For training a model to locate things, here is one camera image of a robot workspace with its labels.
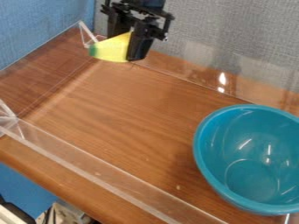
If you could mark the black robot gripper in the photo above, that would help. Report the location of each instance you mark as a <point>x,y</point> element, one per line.
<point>143,14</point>

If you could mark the yellow toy banana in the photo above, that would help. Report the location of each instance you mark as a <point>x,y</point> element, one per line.
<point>111,49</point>

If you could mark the blue plastic bowl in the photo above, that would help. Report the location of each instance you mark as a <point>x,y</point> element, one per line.
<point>246,152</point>

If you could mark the white cluttered object below table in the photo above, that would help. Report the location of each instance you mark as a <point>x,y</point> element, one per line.
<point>64,213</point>

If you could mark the dark object under table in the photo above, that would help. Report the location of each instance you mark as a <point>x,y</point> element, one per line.
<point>12,214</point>

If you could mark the clear acrylic back barrier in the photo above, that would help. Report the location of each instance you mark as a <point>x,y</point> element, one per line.
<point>245,60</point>

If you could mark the clear acrylic barrier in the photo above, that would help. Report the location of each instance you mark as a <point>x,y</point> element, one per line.
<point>245,60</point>
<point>150,198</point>

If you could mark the clear acrylic front barrier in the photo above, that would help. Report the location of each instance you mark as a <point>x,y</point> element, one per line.
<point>150,198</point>

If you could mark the clear acrylic corner bracket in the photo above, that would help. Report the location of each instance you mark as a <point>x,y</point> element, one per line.
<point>87,36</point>

